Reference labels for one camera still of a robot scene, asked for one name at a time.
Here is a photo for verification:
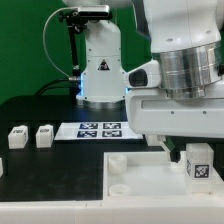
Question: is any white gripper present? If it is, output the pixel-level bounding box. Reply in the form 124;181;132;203
126;89;224;163

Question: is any white square tabletop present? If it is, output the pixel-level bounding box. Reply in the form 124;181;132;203
103;151;224;199

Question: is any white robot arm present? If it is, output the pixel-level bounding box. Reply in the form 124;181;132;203
62;0;224;139

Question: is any white marker sheet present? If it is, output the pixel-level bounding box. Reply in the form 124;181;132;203
55;122;142;140

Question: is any white part left edge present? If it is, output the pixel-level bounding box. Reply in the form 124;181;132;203
0;158;3;178

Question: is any white obstacle wall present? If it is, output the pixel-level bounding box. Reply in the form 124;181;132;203
0;195;224;224

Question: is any black cable on base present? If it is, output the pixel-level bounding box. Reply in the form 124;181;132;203
35;78;81;97

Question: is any grey cable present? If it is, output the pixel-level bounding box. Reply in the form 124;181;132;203
42;7;78;81

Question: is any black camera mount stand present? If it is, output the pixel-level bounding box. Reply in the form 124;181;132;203
58;5;112;101

